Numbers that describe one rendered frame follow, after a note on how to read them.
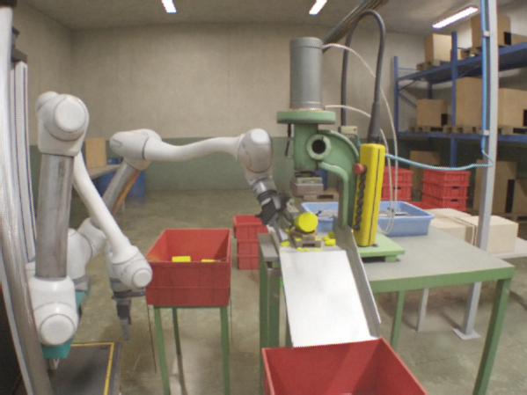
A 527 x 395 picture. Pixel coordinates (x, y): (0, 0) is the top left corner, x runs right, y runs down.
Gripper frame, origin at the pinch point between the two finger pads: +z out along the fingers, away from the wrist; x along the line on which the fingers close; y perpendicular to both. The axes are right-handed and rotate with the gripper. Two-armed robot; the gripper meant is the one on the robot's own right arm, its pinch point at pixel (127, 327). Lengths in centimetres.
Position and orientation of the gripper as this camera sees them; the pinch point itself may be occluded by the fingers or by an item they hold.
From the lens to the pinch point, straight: 160.0
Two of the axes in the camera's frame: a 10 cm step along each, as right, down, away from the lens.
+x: 2.7, 1.6, -9.5
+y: -9.6, 0.5, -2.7
